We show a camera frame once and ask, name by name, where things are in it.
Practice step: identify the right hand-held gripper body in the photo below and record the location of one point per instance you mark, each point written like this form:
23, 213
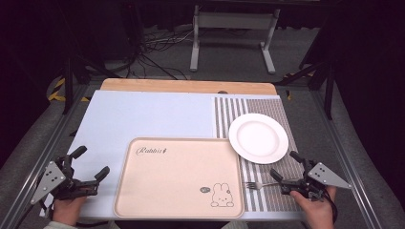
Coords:
324, 175

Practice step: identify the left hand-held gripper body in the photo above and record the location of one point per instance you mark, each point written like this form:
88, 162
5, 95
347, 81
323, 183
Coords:
47, 182

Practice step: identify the silver metal fork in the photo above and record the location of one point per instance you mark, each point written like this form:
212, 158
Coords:
253, 185

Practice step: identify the person's left hand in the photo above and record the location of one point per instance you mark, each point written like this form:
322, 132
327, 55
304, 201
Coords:
67, 210

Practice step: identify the person's right hand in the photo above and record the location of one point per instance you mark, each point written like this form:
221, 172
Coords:
316, 211

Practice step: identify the white round plate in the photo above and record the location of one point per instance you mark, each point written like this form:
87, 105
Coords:
258, 138

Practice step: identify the grey striped placemat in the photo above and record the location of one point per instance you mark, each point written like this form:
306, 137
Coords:
270, 106

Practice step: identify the yellow black floor tape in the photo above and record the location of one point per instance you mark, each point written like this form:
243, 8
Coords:
57, 94

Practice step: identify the black tripod stand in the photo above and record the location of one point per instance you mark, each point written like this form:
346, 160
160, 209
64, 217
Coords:
68, 86
329, 92

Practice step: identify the light blue table mat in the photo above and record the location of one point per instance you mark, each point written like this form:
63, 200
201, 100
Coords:
143, 114

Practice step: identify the pink rabbit print tray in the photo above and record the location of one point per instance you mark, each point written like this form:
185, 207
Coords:
178, 181

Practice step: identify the white metal stand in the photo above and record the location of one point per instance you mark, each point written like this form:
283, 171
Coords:
235, 20

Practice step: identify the aluminium frame rail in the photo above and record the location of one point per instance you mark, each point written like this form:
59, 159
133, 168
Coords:
344, 152
41, 159

